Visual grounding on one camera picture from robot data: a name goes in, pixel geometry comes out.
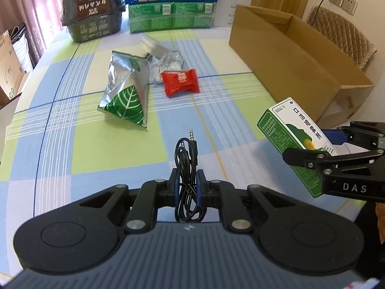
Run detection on person's right hand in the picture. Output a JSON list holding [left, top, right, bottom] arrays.
[[374, 203, 385, 235]]

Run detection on pale printed cardboard sheet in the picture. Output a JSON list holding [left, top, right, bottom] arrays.
[[0, 30, 25, 106]]

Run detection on red candy packet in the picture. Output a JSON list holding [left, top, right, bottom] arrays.
[[160, 69, 201, 98]]

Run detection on plaid cloth covered desktop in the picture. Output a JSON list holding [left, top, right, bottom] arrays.
[[0, 26, 373, 279]]

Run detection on black audio cable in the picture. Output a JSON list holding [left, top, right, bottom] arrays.
[[174, 129, 208, 223]]

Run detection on white paper bags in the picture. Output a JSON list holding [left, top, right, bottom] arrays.
[[9, 22, 35, 73]]

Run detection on black instant noodle bowl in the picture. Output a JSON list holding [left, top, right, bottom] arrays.
[[61, 0, 125, 43]]

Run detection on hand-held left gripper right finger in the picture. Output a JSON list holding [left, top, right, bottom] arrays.
[[197, 169, 290, 234]]

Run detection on pink curtain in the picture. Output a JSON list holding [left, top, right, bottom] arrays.
[[0, 0, 91, 64]]

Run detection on brown quilted chair cushion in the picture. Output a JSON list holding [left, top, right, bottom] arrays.
[[305, 6, 378, 73]]

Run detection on brown cardboard box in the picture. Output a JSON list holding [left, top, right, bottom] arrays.
[[229, 4, 375, 130]]

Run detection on green wrapped carton pack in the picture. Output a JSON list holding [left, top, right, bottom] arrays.
[[128, 1, 217, 33]]

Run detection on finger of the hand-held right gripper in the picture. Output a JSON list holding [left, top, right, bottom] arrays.
[[282, 147, 385, 170], [324, 121, 385, 151]]

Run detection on clear plastic bag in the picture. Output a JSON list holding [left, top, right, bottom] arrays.
[[147, 48, 185, 83]]

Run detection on black power cord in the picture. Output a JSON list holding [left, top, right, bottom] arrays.
[[314, 0, 340, 21]]

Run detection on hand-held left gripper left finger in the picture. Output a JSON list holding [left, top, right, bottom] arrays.
[[77, 168, 181, 234]]

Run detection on green and white medicine box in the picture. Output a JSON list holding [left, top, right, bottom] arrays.
[[257, 97, 339, 198]]

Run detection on silver and green foil pouch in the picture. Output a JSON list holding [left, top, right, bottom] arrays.
[[98, 51, 150, 131]]

